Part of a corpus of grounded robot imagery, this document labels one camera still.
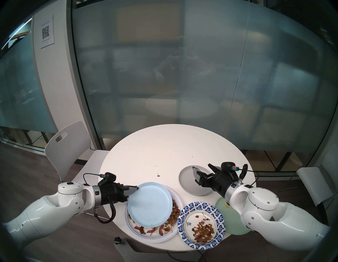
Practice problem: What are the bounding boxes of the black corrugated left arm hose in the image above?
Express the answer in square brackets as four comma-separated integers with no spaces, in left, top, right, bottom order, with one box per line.
[94,202,116,224]

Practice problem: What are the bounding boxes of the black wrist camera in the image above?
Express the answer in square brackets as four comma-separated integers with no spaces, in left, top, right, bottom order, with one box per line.
[221,162,239,173]
[100,172,117,183]

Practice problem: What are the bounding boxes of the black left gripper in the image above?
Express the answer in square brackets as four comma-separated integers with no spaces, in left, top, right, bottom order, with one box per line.
[98,180,139,206]

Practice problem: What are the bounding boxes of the large white paper plate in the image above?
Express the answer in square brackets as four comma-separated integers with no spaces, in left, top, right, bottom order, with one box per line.
[125,185,184,244]

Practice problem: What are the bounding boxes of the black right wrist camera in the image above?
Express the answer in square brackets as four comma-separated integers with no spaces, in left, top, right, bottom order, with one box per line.
[221,162,239,173]

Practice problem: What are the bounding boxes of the paper sign with QR code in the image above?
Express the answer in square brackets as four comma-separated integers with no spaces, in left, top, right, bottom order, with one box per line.
[40,15,55,49]

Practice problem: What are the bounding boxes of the light green plate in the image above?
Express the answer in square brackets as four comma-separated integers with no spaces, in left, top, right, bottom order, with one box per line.
[215,197,251,235]

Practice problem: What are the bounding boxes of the grey plate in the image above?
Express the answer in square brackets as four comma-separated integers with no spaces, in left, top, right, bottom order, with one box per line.
[179,165,215,196]

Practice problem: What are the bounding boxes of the light blue plate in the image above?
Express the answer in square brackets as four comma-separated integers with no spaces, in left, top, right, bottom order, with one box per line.
[127,182,173,228]

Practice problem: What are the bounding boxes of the blue patterned paper plate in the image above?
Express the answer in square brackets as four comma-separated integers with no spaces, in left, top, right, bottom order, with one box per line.
[177,202,225,249]

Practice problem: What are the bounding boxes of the white plastic chair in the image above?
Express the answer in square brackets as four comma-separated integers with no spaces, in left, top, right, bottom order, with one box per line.
[44,121,114,221]
[296,165,336,209]

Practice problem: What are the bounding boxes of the thin black left camera cable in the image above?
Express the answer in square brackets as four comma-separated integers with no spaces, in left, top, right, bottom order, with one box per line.
[83,173,101,185]

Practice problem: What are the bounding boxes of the black right camera cable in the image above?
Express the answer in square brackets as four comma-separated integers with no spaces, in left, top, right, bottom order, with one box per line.
[238,164,258,186]

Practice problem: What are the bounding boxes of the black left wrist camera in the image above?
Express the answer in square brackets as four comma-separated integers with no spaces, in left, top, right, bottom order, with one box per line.
[100,172,117,183]

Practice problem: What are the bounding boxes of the brown vegetable and granola scraps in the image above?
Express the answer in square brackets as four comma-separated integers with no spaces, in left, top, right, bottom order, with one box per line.
[128,195,181,235]

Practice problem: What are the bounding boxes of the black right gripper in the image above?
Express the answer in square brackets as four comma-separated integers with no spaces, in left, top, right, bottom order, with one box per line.
[192,163,240,197]

